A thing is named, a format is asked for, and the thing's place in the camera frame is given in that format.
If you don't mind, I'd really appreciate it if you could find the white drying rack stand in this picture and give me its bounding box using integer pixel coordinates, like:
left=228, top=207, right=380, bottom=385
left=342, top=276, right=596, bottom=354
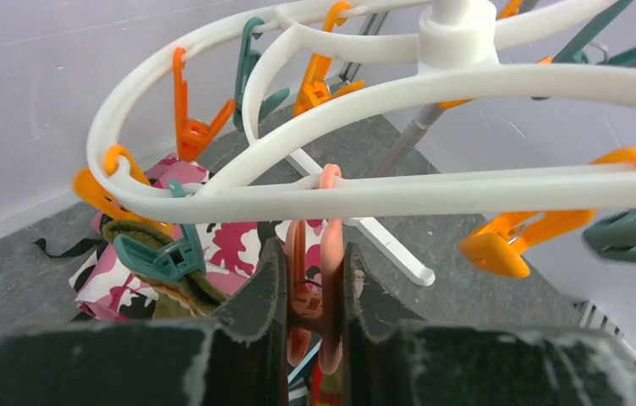
left=284, top=11, right=448, bottom=288

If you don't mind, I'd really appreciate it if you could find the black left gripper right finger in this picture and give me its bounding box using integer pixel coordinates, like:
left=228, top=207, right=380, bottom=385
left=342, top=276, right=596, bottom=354
left=343, top=243, right=636, bottom=405

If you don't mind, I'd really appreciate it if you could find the white round clip hanger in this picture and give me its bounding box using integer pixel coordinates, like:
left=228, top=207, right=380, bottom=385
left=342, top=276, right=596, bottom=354
left=86, top=1, right=636, bottom=224

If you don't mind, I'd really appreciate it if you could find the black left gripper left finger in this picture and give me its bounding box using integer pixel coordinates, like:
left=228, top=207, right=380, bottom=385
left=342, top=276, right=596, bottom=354
left=0, top=239, right=288, bottom=405

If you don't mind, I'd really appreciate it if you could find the pink camouflage cloth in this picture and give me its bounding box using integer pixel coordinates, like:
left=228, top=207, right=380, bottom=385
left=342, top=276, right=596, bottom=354
left=61, top=154, right=289, bottom=321

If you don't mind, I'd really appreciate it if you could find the striped olive sock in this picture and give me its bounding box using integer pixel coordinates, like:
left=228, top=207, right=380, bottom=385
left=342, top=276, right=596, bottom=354
left=308, top=362, right=343, bottom=406
left=101, top=220, right=228, bottom=319

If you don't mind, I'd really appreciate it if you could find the light blue plastic basket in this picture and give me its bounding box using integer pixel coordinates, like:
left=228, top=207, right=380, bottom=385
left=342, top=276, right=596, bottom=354
left=288, top=335, right=321, bottom=406

